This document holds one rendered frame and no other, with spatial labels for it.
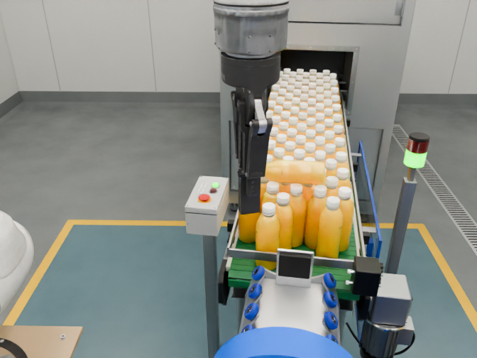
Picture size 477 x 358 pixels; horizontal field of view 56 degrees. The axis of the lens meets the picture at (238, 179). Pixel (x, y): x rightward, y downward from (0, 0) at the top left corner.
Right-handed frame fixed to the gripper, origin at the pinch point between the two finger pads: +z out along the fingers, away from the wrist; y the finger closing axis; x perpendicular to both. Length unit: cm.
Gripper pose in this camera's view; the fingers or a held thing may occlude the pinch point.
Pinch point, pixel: (249, 191)
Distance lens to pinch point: 65.5
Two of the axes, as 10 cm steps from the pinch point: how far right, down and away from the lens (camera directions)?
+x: 9.7, -1.1, 2.0
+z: 0.0, 8.7, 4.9
